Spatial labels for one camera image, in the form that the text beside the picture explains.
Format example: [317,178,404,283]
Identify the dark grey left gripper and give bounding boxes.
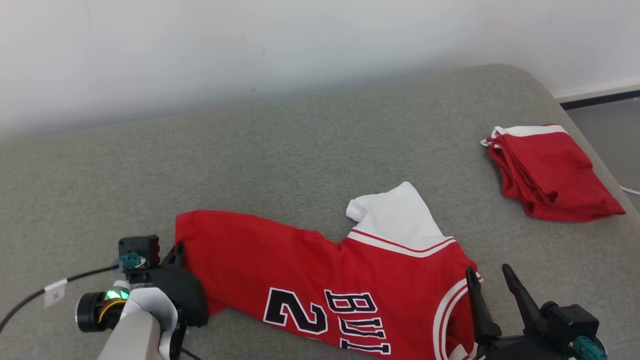
[125,243,210,328]

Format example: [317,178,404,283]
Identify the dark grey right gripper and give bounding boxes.
[464,263,582,360]

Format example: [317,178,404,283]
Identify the red white basketball jersey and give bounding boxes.
[174,181,483,360]

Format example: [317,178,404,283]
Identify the red shorts with white stripe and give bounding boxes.
[480,124,627,223]

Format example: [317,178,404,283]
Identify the grey fabric sofa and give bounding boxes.
[0,62,640,360]

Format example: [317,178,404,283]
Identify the white cable label tag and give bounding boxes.
[44,278,68,307]

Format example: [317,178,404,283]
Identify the white wall baseboard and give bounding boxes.
[552,76,640,104]

